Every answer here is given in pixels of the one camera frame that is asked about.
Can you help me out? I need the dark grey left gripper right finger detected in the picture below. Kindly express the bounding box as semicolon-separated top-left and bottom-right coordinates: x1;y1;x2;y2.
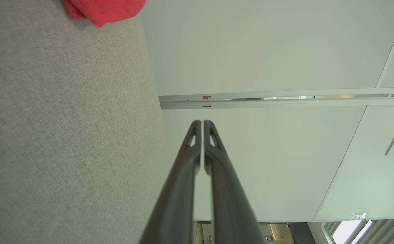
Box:
203;120;268;244

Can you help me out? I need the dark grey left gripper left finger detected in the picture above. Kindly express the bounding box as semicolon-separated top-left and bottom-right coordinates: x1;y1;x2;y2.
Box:
139;120;202;244

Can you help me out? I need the red shirt with white trim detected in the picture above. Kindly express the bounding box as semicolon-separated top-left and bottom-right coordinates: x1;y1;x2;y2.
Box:
63;0;147;28

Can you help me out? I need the grey fabric sofa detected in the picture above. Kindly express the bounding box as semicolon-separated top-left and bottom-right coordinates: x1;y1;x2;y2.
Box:
0;0;175;244

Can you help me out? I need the grey slatted window blind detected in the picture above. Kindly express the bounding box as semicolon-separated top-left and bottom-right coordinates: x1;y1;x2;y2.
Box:
321;219;394;244

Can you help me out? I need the aluminium wall rail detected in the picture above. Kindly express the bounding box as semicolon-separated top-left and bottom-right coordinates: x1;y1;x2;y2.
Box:
159;87;394;110

